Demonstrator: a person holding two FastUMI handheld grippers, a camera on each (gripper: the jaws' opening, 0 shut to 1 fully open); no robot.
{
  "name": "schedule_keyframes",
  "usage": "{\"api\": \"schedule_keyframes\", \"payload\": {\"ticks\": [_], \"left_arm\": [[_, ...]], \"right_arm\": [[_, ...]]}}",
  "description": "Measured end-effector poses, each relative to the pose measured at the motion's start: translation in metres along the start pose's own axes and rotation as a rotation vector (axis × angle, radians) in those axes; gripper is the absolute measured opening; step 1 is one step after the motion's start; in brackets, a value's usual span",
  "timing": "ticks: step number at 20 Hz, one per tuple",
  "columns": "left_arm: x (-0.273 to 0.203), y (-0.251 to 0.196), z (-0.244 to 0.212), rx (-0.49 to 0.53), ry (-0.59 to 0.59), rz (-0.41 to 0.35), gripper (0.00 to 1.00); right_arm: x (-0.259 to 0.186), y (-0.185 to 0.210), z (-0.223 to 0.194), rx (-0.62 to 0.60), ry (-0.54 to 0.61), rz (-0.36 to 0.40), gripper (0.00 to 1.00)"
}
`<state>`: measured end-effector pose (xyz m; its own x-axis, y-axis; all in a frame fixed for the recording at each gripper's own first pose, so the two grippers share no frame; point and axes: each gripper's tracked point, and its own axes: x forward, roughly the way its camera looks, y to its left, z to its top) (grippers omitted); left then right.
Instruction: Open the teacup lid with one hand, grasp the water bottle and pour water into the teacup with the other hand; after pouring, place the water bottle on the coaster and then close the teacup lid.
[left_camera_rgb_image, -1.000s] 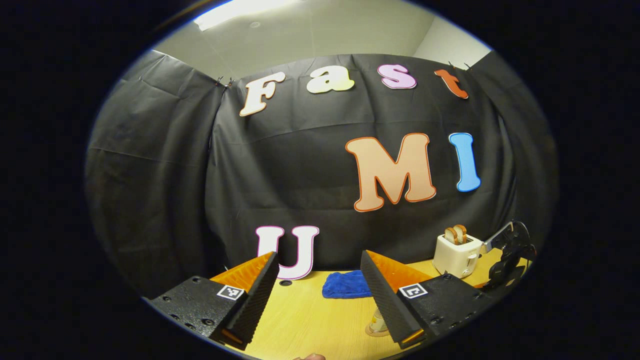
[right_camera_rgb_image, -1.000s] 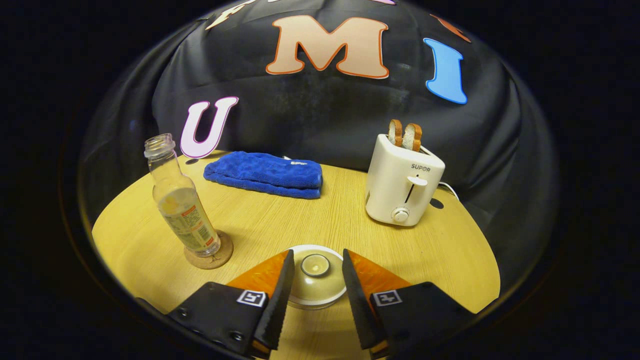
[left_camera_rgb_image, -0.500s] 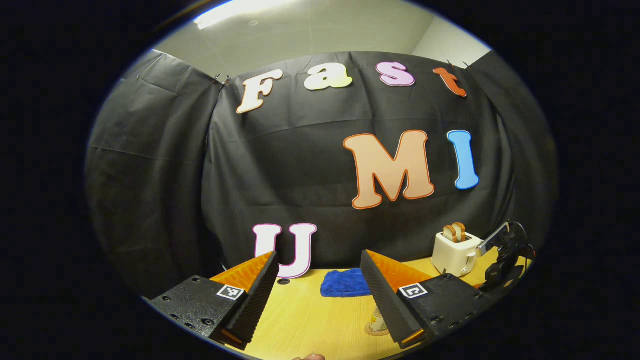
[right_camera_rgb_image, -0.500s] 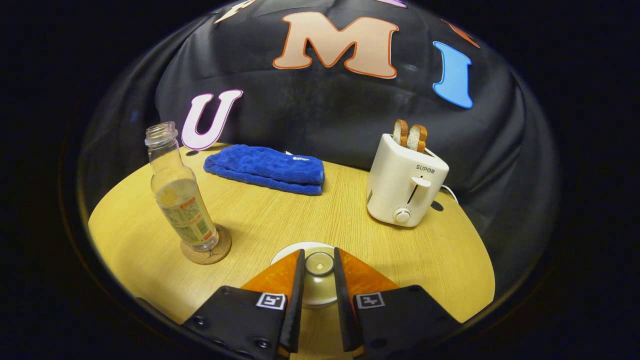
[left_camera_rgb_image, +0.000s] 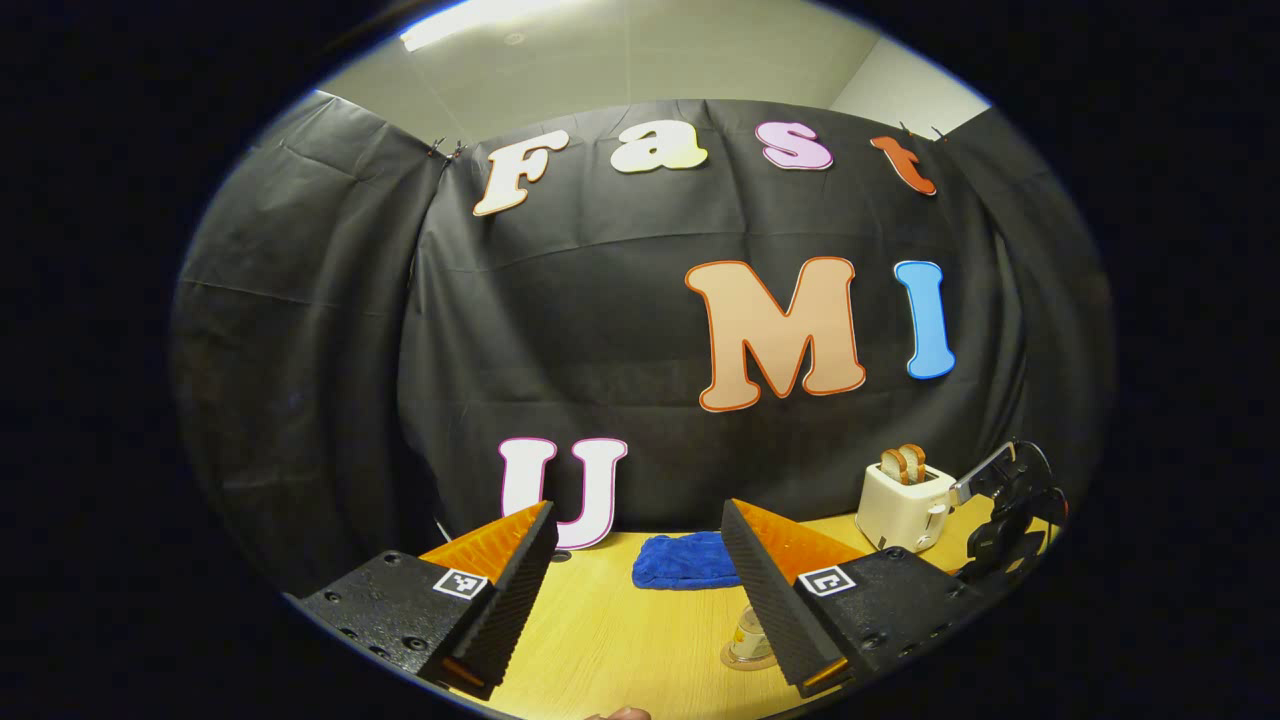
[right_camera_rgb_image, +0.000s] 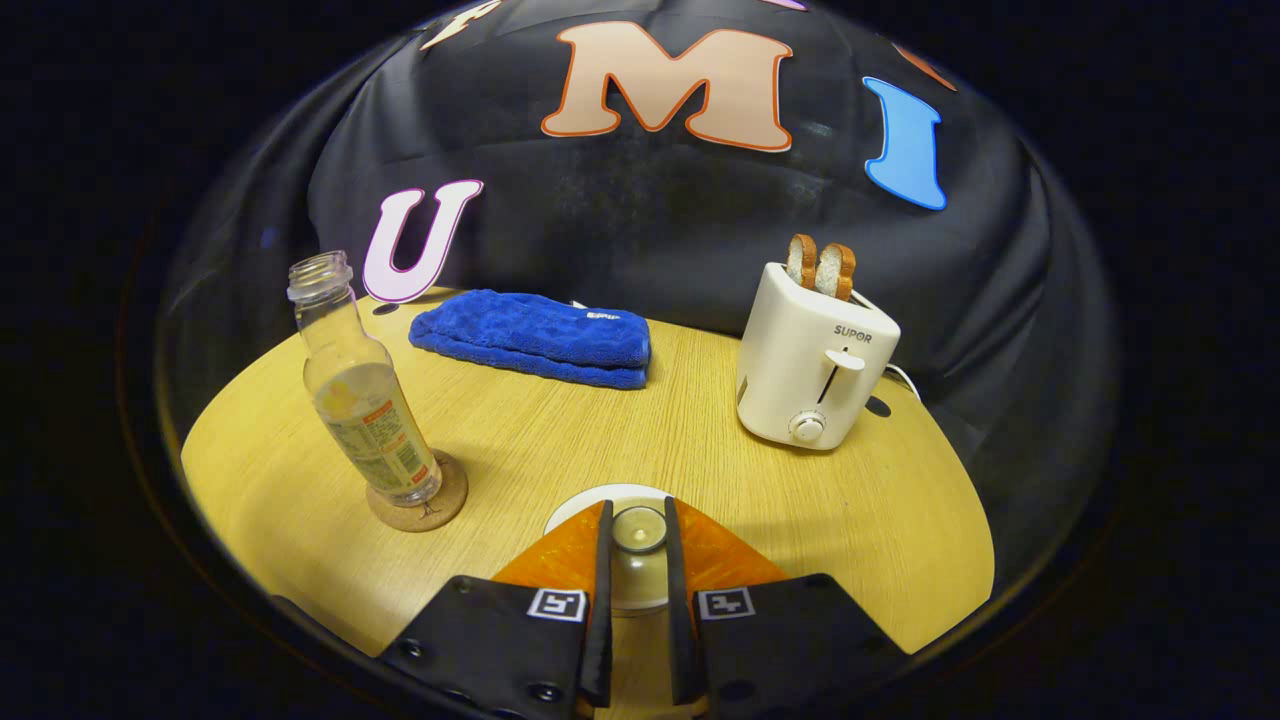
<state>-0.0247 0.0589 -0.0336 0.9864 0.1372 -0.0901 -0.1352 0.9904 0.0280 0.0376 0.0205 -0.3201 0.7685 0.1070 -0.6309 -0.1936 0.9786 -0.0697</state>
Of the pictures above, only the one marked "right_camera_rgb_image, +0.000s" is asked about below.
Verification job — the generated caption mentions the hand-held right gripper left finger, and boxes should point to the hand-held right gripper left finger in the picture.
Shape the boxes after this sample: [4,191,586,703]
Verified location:
[378,500,614,720]

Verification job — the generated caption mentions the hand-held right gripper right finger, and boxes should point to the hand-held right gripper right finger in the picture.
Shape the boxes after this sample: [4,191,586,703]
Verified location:
[663,497,911,720]

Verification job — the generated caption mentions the round cork coaster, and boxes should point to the round cork coaster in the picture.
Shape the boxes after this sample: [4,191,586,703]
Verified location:
[365,450,469,533]

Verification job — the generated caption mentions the clear plastic water bottle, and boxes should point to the clear plastic water bottle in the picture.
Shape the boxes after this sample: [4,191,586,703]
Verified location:
[287,250,443,506]

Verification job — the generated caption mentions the white toaster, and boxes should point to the white toaster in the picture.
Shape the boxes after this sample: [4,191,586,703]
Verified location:
[736,262,901,451]

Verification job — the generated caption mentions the blue folded towel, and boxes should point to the blue folded towel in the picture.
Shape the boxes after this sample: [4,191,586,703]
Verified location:
[408,289,652,391]

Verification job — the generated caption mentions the black backdrop cloth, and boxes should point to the black backdrop cloth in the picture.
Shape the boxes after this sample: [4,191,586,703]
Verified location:
[160,0,1116,601]

